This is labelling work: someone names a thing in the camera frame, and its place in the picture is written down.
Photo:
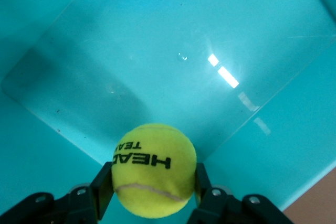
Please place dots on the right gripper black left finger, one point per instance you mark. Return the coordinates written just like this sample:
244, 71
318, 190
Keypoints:
86, 203

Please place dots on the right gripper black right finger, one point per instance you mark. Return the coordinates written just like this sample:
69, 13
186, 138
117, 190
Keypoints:
218, 205

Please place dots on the yellow tennis ball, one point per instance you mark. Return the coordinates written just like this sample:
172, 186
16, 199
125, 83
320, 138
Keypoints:
153, 171

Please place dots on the blue plastic bin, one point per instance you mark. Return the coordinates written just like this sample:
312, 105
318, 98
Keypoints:
157, 51

